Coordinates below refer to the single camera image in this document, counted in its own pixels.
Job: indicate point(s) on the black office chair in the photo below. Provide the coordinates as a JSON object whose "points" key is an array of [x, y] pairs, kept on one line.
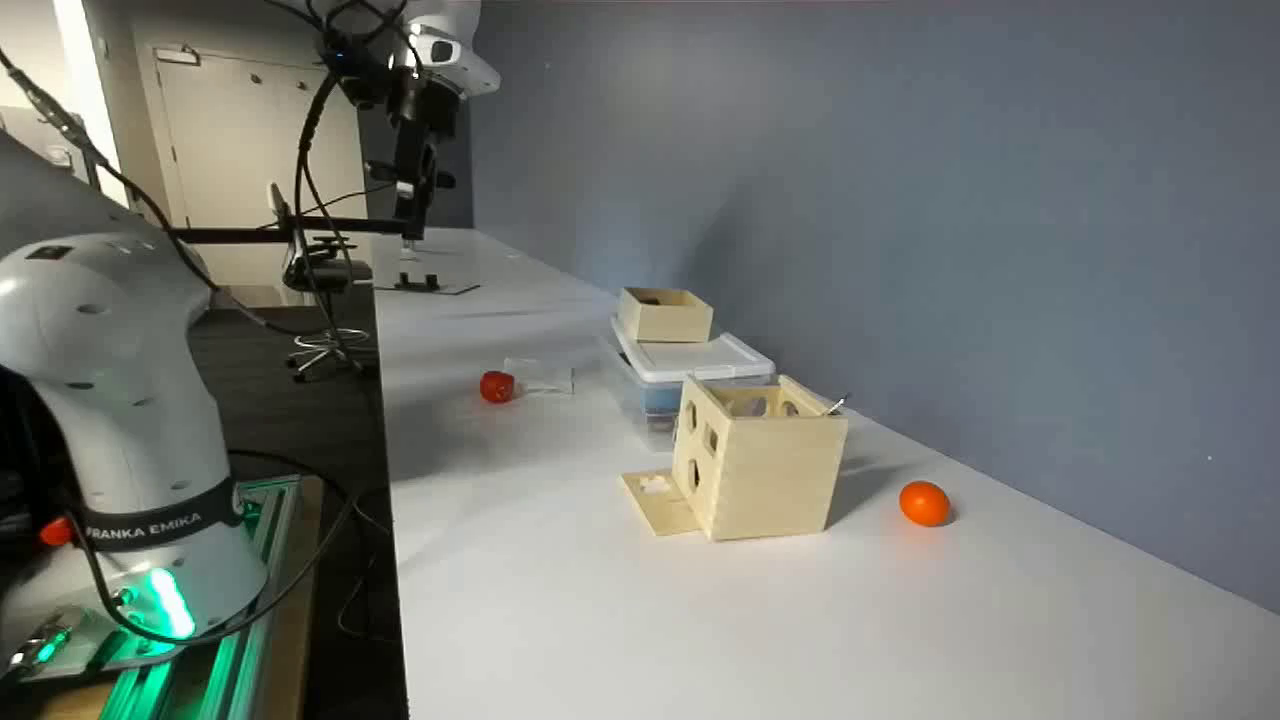
{"points": [[326, 272]]}

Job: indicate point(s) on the wooden shape sorter cube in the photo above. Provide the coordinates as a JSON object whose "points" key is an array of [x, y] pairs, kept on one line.
{"points": [[757, 456]]}

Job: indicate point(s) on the wooden cube lid panel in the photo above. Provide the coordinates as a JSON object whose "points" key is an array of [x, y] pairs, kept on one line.
{"points": [[662, 501]]}

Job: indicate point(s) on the white bin lid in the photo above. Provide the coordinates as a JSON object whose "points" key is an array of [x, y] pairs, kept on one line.
{"points": [[720, 358]]}

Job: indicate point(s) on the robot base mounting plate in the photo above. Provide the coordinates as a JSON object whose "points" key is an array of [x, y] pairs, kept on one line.
{"points": [[146, 657]]}

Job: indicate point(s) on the orange toy ball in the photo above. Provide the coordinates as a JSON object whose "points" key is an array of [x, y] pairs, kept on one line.
{"points": [[925, 507]]}

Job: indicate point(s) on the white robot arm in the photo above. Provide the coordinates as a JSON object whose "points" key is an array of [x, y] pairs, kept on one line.
{"points": [[92, 312]]}

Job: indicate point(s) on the small black bracket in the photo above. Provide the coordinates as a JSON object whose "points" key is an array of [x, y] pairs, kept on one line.
{"points": [[416, 283]]}

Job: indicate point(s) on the red toy ball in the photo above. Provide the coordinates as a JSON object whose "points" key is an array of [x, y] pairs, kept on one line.
{"points": [[497, 386]]}

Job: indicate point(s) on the small wooden crate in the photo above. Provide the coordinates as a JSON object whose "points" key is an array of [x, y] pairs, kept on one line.
{"points": [[662, 316]]}

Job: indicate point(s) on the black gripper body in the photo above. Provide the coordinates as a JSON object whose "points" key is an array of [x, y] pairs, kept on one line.
{"points": [[425, 118]]}

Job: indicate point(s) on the clear plastic storage bin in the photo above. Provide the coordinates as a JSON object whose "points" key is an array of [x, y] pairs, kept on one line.
{"points": [[648, 404]]}

